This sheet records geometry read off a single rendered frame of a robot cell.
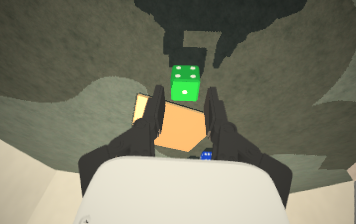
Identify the blue die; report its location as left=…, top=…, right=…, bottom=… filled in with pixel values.
left=200, top=151, right=212, bottom=160

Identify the green die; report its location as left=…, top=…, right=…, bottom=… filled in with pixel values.
left=170, top=65, right=200, bottom=101

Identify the orange flat mat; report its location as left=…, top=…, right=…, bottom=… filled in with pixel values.
left=133, top=94, right=206, bottom=151

